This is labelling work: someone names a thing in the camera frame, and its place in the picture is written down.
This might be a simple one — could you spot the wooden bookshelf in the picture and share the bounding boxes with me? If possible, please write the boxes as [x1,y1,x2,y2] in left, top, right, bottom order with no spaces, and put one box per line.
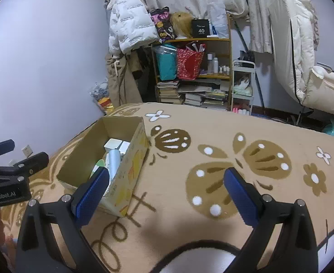
[151,12,232,110]

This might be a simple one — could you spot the stack of books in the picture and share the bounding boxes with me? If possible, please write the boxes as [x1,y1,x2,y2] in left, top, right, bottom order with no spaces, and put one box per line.
[156,81,184,104]

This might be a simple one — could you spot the beige hanging trousers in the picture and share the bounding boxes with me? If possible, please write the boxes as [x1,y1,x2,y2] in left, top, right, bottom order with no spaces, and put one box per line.
[105,51,142,108]

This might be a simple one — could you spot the beige butterfly pattern rug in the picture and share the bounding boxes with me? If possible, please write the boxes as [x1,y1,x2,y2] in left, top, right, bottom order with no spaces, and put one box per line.
[2,103,334,272]

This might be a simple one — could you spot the cardboard box with yellow print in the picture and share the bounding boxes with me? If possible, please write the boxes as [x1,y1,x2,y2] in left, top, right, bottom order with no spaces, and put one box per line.
[57,116,149,217]

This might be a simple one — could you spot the green oval card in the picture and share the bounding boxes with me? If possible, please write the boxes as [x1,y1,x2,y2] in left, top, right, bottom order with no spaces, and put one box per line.
[90,159,105,177]

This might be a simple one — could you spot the plastic bag of toys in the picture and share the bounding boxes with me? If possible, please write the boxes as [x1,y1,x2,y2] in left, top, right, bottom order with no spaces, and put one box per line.
[89,81,114,115]

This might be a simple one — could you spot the white small box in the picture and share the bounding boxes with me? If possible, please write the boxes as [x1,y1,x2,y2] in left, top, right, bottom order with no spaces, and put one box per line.
[118,141,130,156]

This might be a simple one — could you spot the white metal cart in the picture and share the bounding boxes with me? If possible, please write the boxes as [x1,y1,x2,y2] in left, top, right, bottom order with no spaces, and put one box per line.
[230,60,255,115]

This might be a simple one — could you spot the white power adapter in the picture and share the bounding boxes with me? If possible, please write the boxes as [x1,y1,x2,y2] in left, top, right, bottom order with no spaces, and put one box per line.
[104,138,123,152]

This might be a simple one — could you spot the black gift box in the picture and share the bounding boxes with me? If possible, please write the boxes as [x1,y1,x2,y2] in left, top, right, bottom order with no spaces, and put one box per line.
[191,18,210,38]

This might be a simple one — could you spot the white folded mattress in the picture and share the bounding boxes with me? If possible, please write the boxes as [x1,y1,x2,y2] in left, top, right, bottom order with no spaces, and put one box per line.
[268,0,334,115]

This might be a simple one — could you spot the red bag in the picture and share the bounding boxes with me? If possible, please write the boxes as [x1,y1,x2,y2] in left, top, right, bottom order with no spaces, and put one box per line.
[177,41,206,80]

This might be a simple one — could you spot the white puffer jacket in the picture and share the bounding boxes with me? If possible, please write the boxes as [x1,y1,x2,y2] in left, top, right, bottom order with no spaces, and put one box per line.
[107,0,159,58]

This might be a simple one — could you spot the light blue handheld device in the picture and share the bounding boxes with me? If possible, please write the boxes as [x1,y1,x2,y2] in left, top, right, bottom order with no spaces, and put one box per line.
[105,149,121,181]

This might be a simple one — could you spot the upper wall socket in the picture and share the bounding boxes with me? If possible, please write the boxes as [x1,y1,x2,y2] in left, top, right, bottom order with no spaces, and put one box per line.
[22,145,33,158]

